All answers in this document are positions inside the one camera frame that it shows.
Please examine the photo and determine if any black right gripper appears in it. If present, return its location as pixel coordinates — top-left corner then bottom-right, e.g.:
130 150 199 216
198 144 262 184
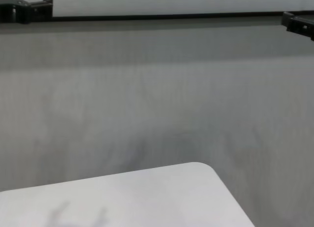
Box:
281 11 314 42

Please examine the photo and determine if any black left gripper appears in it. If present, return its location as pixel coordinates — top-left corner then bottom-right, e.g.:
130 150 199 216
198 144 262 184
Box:
0 0 53 25

